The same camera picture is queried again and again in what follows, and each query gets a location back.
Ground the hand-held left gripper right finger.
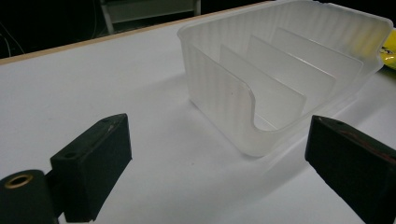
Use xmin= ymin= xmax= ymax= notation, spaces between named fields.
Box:
xmin=304 ymin=115 xmax=396 ymax=224

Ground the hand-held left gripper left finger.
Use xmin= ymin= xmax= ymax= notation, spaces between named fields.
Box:
xmin=49 ymin=113 xmax=133 ymax=224

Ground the translucent plastic organizer box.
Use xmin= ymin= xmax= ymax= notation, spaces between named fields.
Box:
xmin=177 ymin=0 xmax=394 ymax=158

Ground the yellow packet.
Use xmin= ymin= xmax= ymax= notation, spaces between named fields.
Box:
xmin=378 ymin=28 xmax=396 ymax=71

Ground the grey metal stand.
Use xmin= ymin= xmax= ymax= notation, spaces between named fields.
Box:
xmin=99 ymin=0 xmax=203 ymax=35

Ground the thin dark cable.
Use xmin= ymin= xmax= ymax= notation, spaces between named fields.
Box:
xmin=0 ymin=21 xmax=26 ymax=59

